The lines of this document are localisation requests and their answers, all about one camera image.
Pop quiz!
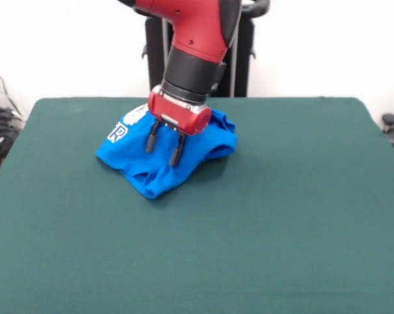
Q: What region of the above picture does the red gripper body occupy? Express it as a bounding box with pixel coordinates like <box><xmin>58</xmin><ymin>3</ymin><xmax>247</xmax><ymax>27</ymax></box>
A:
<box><xmin>147</xmin><ymin>85</ymin><xmax>213</xmax><ymax>137</ymax></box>

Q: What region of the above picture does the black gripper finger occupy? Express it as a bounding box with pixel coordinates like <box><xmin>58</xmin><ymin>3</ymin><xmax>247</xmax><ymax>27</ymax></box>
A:
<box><xmin>145</xmin><ymin>118</ymin><xmax>162</xmax><ymax>154</ymax></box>
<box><xmin>170</xmin><ymin>131</ymin><xmax>188</xmax><ymax>168</ymax></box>

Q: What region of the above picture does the blue printed T-shirt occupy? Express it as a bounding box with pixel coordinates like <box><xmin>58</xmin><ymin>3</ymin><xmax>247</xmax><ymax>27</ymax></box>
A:
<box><xmin>94</xmin><ymin>105</ymin><xmax>240</xmax><ymax>200</ymax></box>

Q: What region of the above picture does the dark green table cloth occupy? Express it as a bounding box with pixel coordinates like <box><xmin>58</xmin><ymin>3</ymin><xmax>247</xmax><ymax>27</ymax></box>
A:
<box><xmin>0</xmin><ymin>96</ymin><xmax>394</xmax><ymax>314</ymax></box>

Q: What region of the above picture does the black office chair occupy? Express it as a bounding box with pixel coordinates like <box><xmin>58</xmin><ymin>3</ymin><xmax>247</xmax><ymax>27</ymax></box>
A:
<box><xmin>381</xmin><ymin>113</ymin><xmax>394</xmax><ymax>164</ymax></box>

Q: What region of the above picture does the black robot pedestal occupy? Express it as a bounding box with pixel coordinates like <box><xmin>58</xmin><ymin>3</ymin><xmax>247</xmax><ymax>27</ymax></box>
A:
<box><xmin>141</xmin><ymin>0</ymin><xmax>272</xmax><ymax>98</ymax></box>

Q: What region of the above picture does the black cable tangle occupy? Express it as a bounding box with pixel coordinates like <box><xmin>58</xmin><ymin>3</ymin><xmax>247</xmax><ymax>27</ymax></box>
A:
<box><xmin>0</xmin><ymin>60</ymin><xmax>26</xmax><ymax>173</ymax></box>

